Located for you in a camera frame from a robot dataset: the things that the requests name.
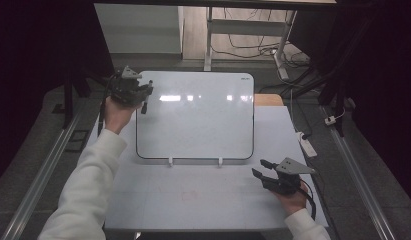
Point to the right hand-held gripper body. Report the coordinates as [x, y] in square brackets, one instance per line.
[288, 181]

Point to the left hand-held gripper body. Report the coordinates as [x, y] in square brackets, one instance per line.
[124, 90]

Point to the black and white marker pen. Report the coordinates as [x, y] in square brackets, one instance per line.
[144, 109]

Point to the white dry-erase whiteboard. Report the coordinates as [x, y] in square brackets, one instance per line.
[196, 123]

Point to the person's right hand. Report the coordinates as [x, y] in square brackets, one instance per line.
[294, 203]

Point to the person's left hand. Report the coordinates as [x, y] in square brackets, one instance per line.
[118, 116]

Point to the white power strip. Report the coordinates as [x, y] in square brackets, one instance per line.
[308, 146]

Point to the white whiteboard stand foot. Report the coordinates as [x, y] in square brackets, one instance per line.
[220, 162]
[170, 162]

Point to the black plug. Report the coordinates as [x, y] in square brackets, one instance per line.
[306, 136]

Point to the black metal stand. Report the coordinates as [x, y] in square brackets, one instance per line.
[69, 100]

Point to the white cabinet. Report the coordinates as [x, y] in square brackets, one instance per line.
[139, 30]

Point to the wooden table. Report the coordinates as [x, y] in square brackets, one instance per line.
[268, 100]

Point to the white table cover sheet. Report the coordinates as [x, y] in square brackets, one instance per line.
[199, 196]

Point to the black floor plate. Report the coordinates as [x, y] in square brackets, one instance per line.
[77, 140]

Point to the small white adapter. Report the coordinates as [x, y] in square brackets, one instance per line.
[330, 120]

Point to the aluminium floor rail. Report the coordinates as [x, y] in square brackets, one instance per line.
[39, 180]
[359, 180]

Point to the white metal desk frame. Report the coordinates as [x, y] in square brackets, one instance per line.
[246, 27]

